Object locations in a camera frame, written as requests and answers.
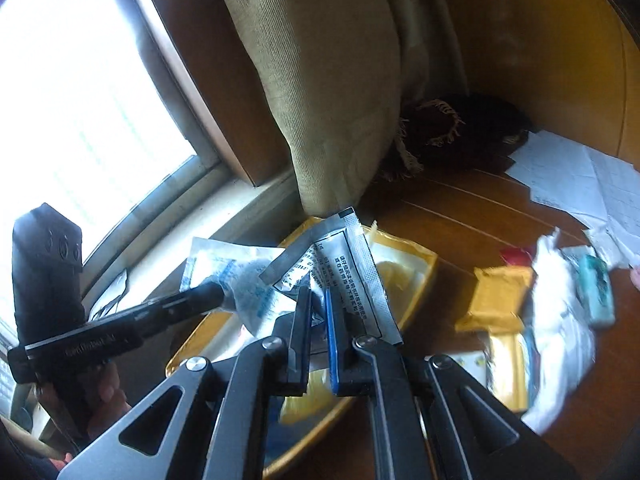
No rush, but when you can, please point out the white desiccant packet blue print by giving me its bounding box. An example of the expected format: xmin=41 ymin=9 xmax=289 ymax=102
xmin=180 ymin=236 xmax=303 ymax=332

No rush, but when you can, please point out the person's left hand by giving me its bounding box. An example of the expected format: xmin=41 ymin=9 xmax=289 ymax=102
xmin=37 ymin=361 xmax=133 ymax=464

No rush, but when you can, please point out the beige ribbed curtain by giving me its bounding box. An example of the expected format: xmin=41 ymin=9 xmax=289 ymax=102
xmin=207 ymin=0 xmax=472 ymax=222

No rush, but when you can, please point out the window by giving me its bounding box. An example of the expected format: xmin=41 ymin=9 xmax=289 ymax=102
xmin=0 ymin=0 xmax=222 ymax=321

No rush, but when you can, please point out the red and silver foil bag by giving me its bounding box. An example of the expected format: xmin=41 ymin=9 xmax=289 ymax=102
xmin=499 ymin=247 xmax=532 ymax=267

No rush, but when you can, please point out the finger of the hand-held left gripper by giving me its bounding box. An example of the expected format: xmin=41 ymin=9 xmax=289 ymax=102
xmin=141 ymin=281 xmax=227 ymax=329

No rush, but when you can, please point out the yellow snack packet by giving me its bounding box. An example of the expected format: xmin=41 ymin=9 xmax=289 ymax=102
xmin=457 ymin=265 xmax=537 ymax=334

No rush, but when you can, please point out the dark fringed cloth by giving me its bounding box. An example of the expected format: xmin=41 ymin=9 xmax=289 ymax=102
xmin=384 ymin=92 xmax=532 ymax=182

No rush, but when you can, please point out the white knotted cloth bundle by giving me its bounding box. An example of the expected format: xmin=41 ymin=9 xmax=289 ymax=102
xmin=520 ymin=232 xmax=599 ymax=434

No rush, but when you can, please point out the yellow taped white cardboard box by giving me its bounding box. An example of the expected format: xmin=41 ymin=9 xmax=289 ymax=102
xmin=165 ymin=215 xmax=440 ymax=479

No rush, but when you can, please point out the yellow packet with dotted end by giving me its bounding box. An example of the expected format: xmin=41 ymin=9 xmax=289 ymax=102
xmin=462 ymin=334 xmax=532 ymax=412

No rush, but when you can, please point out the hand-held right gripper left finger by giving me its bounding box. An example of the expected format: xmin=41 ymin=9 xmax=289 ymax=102
xmin=60 ymin=287 xmax=314 ymax=480

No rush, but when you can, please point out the wooden cabinet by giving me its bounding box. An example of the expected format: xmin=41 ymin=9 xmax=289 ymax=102
xmin=429 ymin=0 xmax=640 ymax=162

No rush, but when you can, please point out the teal and white wipes pack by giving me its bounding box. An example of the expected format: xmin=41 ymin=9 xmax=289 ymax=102
xmin=574 ymin=254 xmax=617 ymax=329

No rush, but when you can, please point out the pile of white paper sheets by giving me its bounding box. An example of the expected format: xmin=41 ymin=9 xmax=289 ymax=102
xmin=504 ymin=130 xmax=640 ymax=267

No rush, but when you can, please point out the silver foil sachet black print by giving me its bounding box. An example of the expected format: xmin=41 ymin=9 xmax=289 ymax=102
xmin=259 ymin=206 xmax=404 ymax=347

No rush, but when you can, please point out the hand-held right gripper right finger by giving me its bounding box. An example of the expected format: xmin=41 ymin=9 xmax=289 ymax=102
xmin=323 ymin=287 xmax=556 ymax=480

